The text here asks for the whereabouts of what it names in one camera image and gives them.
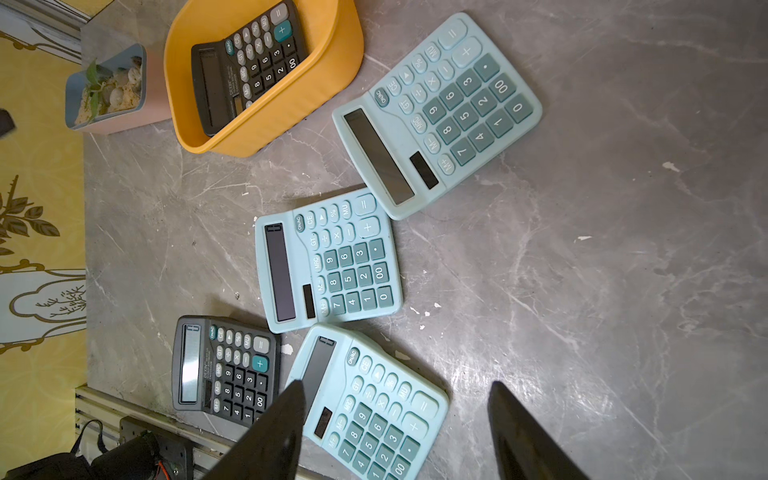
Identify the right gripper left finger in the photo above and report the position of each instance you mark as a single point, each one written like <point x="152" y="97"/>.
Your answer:
<point x="270" y="448"/>

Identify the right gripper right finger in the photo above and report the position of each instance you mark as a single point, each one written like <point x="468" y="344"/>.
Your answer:
<point x="523" y="449"/>

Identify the black calculator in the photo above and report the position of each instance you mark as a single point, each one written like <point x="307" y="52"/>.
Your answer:
<point x="231" y="74"/>
<point x="225" y="368"/>

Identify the blue calculator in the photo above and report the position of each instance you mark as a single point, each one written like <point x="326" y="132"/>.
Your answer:
<point x="369" y="411"/>
<point x="444" y="111"/>
<point x="332" y="261"/>

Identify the yellow storage box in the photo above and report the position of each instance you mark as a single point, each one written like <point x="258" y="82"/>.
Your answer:
<point x="334" y="39"/>

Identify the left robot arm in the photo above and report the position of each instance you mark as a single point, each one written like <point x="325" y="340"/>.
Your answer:
<point x="144" y="451"/>

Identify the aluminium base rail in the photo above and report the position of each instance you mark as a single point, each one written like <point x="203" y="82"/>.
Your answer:
<point x="206" y="446"/>

